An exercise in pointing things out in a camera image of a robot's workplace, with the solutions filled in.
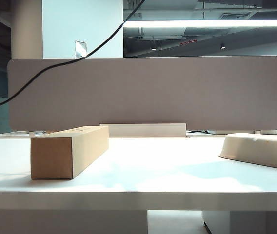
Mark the grey fabric desk divider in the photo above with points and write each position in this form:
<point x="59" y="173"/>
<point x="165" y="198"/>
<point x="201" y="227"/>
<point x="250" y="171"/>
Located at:
<point x="143" y="92"/>

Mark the long brown cardboard box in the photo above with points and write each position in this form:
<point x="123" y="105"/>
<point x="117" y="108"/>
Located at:
<point x="55" y="158"/>

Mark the black ceiling spotlight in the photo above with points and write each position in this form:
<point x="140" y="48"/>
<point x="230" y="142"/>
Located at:
<point x="222" y="46"/>

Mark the beige pulp tray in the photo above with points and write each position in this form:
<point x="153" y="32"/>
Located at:
<point x="258" y="151"/>

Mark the white table underframe panel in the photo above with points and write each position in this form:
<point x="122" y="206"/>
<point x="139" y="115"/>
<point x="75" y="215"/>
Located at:
<point x="67" y="222"/>

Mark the silver framed wall sign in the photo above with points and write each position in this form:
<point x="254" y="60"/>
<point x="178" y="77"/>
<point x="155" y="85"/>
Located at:
<point x="81" y="50"/>

